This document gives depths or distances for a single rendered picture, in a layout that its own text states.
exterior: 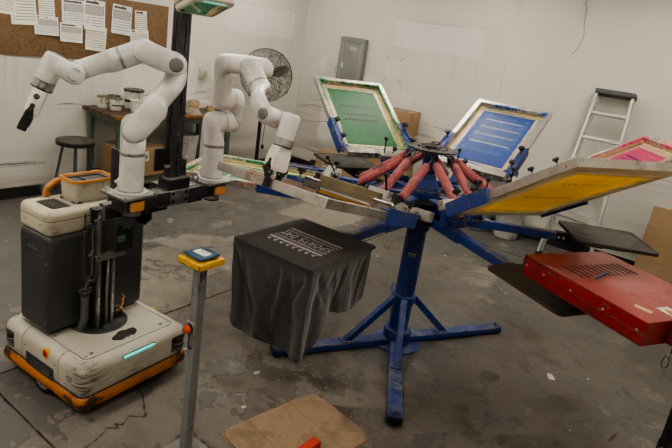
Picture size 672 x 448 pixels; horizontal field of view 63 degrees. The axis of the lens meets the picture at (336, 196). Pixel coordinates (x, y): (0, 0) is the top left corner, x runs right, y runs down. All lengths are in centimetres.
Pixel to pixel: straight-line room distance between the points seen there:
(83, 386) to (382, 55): 563
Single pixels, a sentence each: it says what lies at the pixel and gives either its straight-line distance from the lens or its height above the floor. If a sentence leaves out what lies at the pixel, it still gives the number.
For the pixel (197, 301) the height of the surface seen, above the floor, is 77.
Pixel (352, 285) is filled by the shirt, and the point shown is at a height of 78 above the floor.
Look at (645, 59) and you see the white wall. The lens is 634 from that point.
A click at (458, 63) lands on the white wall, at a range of 688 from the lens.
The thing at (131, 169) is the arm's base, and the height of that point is 124.
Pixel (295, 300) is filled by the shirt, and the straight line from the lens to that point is 231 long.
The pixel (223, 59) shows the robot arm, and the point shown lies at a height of 169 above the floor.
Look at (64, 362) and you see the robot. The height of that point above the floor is 26.
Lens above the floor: 183
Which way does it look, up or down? 15 degrees down
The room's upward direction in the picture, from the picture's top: 9 degrees clockwise
